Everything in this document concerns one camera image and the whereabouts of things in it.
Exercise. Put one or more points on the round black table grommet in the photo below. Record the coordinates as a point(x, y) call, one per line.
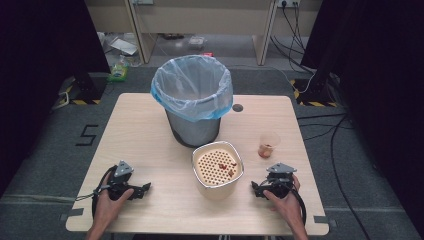
point(237, 107)

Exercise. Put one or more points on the red-brown food scraps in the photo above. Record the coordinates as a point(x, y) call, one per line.
point(227, 168)

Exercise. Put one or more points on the blue plastic bin liner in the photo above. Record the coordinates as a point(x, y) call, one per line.
point(190, 90)

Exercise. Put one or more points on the black curtain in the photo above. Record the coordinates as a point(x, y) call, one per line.
point(36, 73)
point(383, 83)

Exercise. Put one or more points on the grey trash bin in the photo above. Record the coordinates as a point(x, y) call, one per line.
point(195, 131)

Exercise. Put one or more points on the cream container with metal rim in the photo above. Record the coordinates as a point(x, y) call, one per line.
point(213, 191)

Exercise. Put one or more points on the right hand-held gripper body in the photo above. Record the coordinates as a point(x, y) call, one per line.
point(280, 181)

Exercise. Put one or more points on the clear plastic cup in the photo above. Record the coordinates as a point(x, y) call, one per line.
point(271, 138)

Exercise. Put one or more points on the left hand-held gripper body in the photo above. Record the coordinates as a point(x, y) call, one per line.
point(120, 180)

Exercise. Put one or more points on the white wall power socket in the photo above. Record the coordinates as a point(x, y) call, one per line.
point(288, 3)

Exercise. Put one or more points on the clear plastic box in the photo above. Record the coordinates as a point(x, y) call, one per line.
point(196, 41)

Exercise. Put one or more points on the small red object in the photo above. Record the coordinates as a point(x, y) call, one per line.
point(207, 54)

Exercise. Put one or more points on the person's right hand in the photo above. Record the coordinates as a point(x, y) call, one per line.
point(288, 206)

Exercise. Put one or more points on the cream perforated strainer insert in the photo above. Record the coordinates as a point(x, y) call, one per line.
point(210, 166)

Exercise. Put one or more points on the black stand with striped base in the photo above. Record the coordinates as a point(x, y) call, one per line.
point(87, 88)
point(316, 90)

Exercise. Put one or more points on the person's left hand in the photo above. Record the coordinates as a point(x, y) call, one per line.
point(108, 206)

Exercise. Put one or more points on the green packet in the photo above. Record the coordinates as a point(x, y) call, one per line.
point(117, 72)

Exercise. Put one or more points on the white sheet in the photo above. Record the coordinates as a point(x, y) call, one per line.
point(124, 46)

